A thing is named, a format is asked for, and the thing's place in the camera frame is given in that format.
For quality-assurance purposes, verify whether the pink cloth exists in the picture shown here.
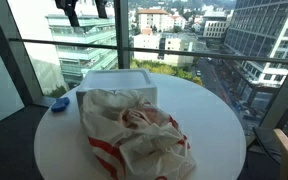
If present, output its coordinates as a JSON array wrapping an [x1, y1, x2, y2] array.
[[118, 99, 172, 131]]

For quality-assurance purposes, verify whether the white red plastic bag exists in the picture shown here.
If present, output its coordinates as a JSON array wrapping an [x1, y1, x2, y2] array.
[[79, 88, 197, 180]]

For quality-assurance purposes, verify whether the small blue sponge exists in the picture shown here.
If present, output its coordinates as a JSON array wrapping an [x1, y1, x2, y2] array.
[[50, 96, 71, 113]]

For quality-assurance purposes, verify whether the grey window handrail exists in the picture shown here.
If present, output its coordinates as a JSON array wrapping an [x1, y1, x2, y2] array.
[[8, 37, 288, 66]]

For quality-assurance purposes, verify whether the dark window frame post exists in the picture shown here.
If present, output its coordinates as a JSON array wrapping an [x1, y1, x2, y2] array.
[[259, 46, 288, 129], [0, 0, 44, 107], [113, 0, 132, 70]]

